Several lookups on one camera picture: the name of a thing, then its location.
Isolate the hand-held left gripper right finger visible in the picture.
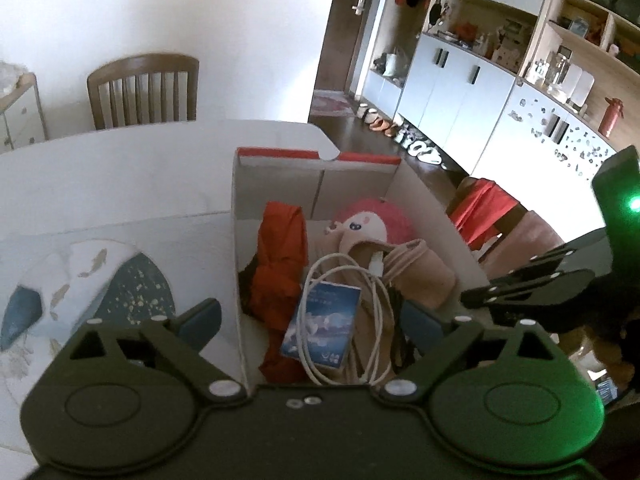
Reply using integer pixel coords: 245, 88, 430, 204
372, 300, 569, 406

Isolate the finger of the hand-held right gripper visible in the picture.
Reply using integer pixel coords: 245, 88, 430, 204
500, 229, 614, 287
459, 268, 599, 335

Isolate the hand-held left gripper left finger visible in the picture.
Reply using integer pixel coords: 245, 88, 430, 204
67, 297, 249, 404

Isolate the black cable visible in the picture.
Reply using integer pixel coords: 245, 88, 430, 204
387, 290, 417, 377

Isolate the white cable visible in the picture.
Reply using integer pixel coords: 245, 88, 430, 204
297, 252, 402, 387

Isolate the dark red cloth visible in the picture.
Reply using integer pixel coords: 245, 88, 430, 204
239, 201, 310, 387

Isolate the blue printed packet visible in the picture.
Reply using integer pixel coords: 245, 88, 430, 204
279, 282, 362, 372

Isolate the pink round plush toy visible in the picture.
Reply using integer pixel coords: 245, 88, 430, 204
325, 197, 416, 257

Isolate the cardboard box with red rim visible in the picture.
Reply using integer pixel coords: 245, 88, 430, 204
231, 146, 494, 392

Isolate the fish printed table mat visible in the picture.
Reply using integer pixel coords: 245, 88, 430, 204
0, 237, 177, 397

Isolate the red cloth on chair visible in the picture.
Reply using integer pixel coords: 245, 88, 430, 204
452, 178, 521, 251

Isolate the cluster of cabinet stickers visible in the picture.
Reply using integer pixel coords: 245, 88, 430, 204
510, 97, 617, 177

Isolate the dark wooden chair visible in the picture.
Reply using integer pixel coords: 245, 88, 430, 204
445, 176, 567, 282

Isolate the red thermos bottle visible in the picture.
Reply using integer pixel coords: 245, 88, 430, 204
599, 97, 625, 137

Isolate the white storage container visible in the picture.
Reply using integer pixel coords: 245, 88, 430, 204
567, 67, 596, 107

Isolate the glass jar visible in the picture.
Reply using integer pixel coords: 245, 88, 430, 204
549, 46, 574, 87

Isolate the row of shoes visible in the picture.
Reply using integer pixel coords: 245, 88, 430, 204
356, 102, 449, 171

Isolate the light wooden slat-back chair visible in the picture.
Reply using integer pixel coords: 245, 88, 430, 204
86, 53, 200, 131

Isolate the patterned red rug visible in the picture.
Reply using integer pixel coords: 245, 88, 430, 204
311, 91, 354, 116

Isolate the grey tote bag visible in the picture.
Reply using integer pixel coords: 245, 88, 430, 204
372, 47, 411, 79

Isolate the white wooden dresser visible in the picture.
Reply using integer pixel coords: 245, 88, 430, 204
0, 72, 49, 154

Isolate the black red figurine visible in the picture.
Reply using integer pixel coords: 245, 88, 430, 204
427, 0, 451, 31

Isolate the brown wooden door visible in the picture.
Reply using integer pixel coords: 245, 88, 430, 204
315, 0, 387, 95

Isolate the white plastic bag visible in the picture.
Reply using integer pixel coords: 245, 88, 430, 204
0, 60, 26, 87

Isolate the white wall cabinet unit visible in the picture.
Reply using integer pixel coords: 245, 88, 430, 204
350, 0, 640, 242

